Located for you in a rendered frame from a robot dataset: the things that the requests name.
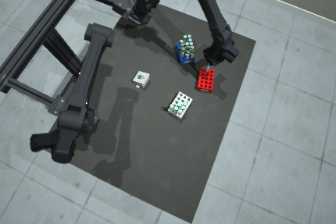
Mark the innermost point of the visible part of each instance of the white tube rack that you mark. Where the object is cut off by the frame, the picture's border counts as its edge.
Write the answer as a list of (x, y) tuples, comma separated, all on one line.
[(180, 98)]

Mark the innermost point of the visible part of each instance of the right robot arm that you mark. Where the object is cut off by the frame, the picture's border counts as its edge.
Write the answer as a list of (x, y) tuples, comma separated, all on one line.
[(76, 113)]

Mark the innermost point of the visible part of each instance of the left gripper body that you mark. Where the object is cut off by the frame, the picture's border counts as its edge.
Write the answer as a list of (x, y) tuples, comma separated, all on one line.
[(212, 58)]

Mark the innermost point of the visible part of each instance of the red lego-style plate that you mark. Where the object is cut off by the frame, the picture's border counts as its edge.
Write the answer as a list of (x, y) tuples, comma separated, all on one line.
[(205, 80)]

